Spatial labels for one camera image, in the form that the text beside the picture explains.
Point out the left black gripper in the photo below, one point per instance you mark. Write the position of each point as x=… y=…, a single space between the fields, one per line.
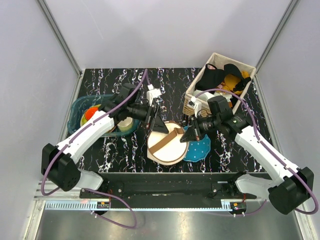
x=159 y=125

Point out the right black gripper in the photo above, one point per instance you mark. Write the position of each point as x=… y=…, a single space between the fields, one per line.
x=189 y=135

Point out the cream round laundry bag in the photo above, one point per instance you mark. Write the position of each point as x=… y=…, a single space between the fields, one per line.
x=166 y=149

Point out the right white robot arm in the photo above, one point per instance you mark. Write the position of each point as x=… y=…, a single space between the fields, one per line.
x=288 y=187

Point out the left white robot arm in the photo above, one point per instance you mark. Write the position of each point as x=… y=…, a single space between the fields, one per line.
x=59 y=162

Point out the blue polka dot plate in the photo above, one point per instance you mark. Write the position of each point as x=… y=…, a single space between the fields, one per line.
x=198 y=150

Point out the cream ceramic cup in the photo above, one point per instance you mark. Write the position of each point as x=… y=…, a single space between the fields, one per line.
x=126 y=124

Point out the white garment in basket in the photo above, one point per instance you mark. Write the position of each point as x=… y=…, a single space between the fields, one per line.
x=204 y=97

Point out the black garment in basket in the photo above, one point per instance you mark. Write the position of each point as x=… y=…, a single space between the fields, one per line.
x=212 y=77

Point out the wicker basket with liner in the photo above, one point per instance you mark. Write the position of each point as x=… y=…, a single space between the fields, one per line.
x=218 y=61

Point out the mustard yellow garment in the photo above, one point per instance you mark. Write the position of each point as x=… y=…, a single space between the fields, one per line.
x=234 y=83

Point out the orange mug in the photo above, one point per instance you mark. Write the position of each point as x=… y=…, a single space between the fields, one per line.
x=90 y=112

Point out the yellow-green plate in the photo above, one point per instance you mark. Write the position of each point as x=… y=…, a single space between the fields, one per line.
x=83 y=121

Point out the teal plastic tub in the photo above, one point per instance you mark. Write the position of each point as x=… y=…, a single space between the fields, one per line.
x=82 y=104

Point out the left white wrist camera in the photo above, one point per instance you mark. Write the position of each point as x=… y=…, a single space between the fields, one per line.
x=152 y=93

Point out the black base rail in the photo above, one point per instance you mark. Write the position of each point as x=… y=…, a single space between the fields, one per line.
x=172 y=190

